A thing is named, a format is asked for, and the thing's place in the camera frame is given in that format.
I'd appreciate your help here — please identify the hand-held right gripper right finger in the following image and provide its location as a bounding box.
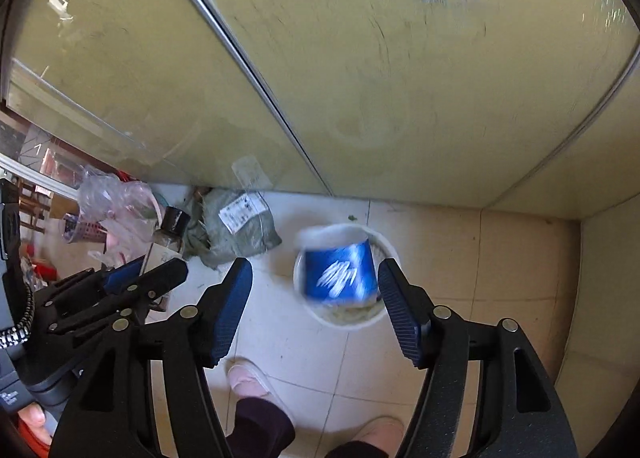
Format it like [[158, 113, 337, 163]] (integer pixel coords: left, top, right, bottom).
[[377, 258, 581, 458]]

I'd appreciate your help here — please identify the pink perforated basket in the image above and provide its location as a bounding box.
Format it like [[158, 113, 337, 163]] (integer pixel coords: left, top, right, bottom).
[[62, 212, 108, 245]]

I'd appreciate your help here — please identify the person's leg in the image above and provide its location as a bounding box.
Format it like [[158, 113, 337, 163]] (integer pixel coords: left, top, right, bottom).
[[225, 398, 296, 458], [325, 440, 401, 458]]

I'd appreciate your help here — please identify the blue box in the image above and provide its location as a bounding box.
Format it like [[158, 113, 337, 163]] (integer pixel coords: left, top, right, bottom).
[[302, 239, 378, 303]]

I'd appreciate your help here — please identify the frosted glass sliding door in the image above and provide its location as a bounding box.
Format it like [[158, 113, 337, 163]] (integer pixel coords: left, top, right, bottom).
[[0, 0, 333, 196], [150, 0, 640, 211]]

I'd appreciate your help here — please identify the person's left forearm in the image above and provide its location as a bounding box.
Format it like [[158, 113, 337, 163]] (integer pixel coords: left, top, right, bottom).
[[17, 420, 51, 457]]

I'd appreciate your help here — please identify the grey parcel bag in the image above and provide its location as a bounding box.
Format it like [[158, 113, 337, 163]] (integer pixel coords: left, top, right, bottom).
[[182, 187, 282, 267]]

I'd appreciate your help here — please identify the person's left hand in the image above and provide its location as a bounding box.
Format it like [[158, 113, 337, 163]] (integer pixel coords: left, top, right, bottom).
[[17, 400, 56, 444]]

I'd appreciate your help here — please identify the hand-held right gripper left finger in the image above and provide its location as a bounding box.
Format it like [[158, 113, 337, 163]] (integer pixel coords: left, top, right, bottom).
[[47, 257, 253, 458]]

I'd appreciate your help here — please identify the crumpled clear plastic bag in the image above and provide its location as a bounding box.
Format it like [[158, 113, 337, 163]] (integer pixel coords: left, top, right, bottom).
[[77, 165, 163, 264]]

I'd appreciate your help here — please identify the person's left leg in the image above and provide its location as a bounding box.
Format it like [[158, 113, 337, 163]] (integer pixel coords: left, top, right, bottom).
[[225, 398, 296, 458]]

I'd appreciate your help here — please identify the pink slipper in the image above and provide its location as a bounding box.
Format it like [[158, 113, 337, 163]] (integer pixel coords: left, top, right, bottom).
[[357, 417, 406, 450], [226, 358, 291, 419]]

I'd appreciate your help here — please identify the person's right leg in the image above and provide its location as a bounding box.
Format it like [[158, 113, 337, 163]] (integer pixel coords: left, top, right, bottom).
[[325, 440, 401, 458]]

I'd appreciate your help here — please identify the black lid jar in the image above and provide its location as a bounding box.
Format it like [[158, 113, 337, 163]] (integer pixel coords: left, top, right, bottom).
[[152, 205, 190, 254]]

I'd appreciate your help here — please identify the white round bin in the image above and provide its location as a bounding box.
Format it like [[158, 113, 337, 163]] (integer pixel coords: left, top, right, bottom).
[[292, 223, 403, 330]]

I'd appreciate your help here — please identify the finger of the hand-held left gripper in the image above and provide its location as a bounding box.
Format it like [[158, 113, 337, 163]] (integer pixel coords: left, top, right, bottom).
[[40, 258, 146, 310], [47, 258, 188, 334]]

